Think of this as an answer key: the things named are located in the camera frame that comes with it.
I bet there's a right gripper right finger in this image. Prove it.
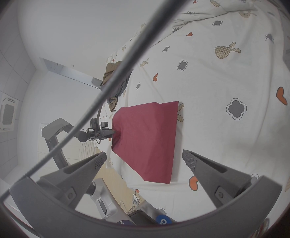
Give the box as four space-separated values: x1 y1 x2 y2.
182 150 251 209

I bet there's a brown garment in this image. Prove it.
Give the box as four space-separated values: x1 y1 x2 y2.
102 61 126 112

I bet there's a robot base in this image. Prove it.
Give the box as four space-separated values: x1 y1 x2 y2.
86 178 179 229

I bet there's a red shirt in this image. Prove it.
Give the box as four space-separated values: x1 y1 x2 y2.
111 101 179 183

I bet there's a bed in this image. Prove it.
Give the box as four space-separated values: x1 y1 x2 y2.
93 0 290 230

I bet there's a white ceiling air conditioner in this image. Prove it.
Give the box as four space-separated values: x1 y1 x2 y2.
0 94 19 133

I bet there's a grey garment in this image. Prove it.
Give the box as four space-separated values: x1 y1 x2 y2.
110 70 133 97

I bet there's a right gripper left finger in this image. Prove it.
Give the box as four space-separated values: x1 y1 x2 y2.
37 152 107 210

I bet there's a black cable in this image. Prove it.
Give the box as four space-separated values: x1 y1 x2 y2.
0 0 200 203

